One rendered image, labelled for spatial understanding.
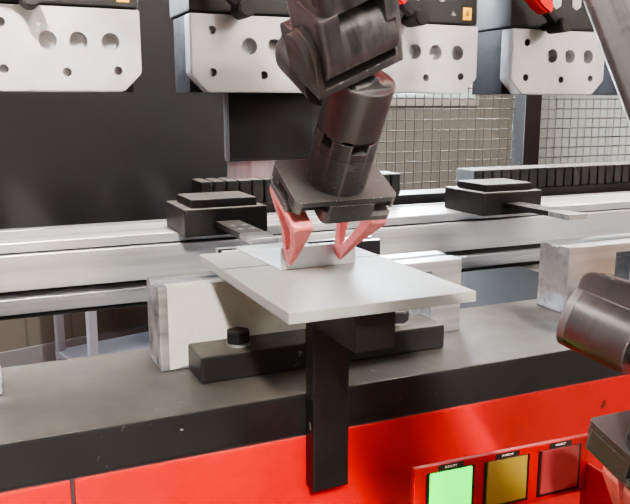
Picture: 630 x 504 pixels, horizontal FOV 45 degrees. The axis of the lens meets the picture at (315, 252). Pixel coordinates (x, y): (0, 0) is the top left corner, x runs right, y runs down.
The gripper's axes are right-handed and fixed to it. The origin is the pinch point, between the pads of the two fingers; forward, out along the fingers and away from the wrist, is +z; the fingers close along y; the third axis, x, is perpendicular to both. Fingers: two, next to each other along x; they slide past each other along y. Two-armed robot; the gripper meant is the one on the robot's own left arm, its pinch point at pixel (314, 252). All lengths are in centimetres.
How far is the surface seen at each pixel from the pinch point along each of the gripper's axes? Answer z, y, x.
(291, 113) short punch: -4.7, -3.3, -18.0
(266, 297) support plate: -3.1, 8.6, 8.1
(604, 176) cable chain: 27, -89, -41
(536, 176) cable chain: 27, -71, -42
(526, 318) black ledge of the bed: 18.5, -36.8, -1.7
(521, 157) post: 45, -97, -72
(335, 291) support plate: -3.3, 2.3, 8.7
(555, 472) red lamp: 10.3, -18.7, 23.9
